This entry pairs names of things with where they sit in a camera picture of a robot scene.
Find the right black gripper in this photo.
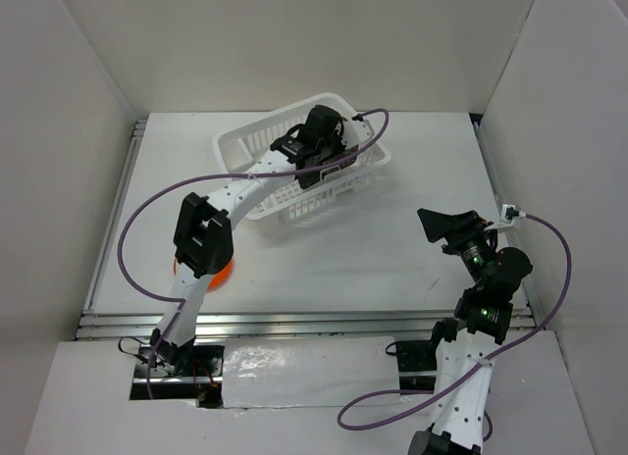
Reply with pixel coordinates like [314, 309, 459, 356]
[418, 207, 496, 286]

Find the orange round plate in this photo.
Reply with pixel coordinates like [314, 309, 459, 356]
[171, 258, 235, 292]

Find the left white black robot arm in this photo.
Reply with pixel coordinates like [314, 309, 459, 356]
[150, 105, 346, 376]

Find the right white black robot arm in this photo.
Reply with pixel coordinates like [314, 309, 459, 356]
[408, 208, 533, 454]

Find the white plastic dish rack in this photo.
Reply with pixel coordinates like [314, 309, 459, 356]
[213, 93, 391, 225]

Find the white foam board cover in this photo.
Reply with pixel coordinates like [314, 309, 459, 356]
[222, 336, 399, 409]

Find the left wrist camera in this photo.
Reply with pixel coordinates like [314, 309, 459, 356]
[335, 119, 375, 156]

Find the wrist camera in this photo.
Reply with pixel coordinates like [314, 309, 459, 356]
[335, 119, 375, 156]
[499, 204, 520, 228]

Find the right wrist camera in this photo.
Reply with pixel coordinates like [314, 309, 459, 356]
[499, 204, 520, 228]

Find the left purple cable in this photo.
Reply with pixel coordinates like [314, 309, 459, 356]
[117, 106, 392, 401]

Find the aluminium rail frame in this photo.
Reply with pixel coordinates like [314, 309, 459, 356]
[76, 112, 536, 339]

